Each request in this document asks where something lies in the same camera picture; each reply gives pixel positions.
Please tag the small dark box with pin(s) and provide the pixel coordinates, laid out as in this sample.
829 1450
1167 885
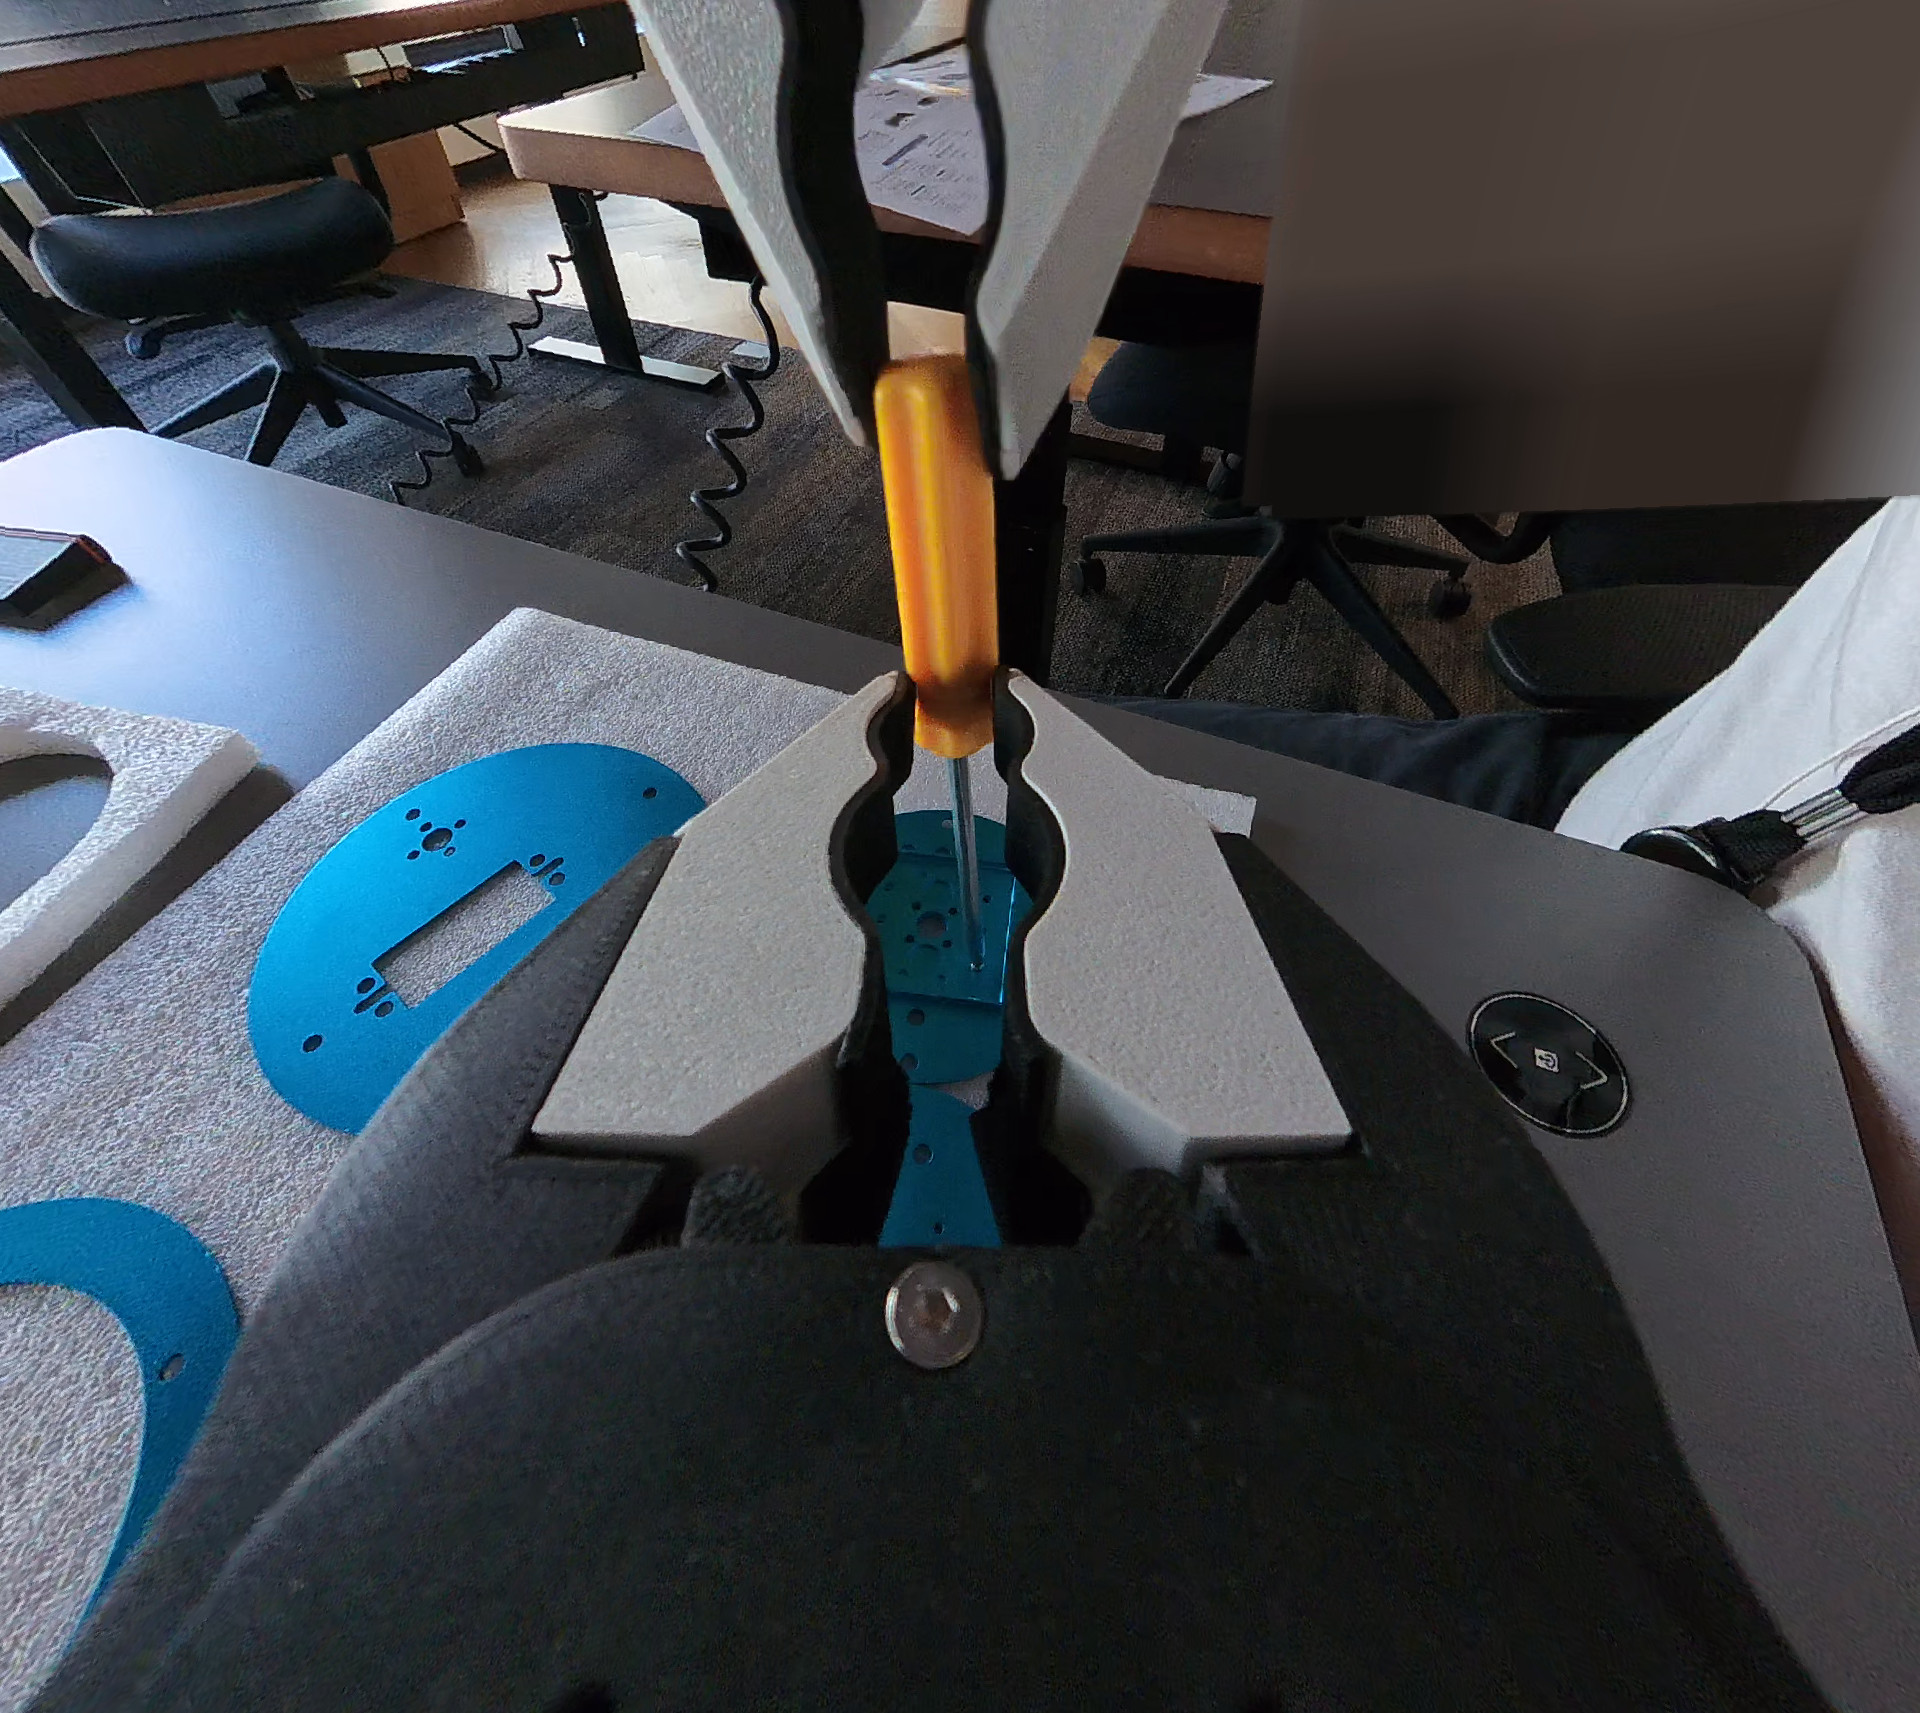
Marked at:
52 580

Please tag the white foam sheet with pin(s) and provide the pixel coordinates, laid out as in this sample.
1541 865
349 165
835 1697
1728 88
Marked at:
150 1113

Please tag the black round desk control button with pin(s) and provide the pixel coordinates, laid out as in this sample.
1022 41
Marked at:
1551 1063

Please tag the blue round plate with bracket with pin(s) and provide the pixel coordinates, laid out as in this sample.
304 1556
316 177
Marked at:
914 1052

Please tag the black office chair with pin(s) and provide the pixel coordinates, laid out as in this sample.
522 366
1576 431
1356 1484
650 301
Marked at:
1621 648
1154 408

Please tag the person's dark trousers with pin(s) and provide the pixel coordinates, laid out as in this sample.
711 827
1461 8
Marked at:
1424 760

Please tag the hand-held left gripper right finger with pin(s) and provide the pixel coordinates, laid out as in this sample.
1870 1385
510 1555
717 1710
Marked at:
1170 979

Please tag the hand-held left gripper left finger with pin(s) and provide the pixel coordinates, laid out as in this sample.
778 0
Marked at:
721 963

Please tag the grey desk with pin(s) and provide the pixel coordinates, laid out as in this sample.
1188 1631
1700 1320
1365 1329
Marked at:
450 543

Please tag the large blue disc rectangular cutout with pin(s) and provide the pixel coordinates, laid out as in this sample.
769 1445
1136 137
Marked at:
615 813

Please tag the printed instruction sheet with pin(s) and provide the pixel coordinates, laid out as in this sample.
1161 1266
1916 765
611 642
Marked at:
931 152

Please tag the small blue round disc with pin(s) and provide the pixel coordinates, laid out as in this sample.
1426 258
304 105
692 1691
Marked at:
938 1189

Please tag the white foam block round hole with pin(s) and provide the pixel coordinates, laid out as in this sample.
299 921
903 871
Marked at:
165 753

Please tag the black stool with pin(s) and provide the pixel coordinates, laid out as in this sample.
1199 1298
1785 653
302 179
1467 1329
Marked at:
210 242

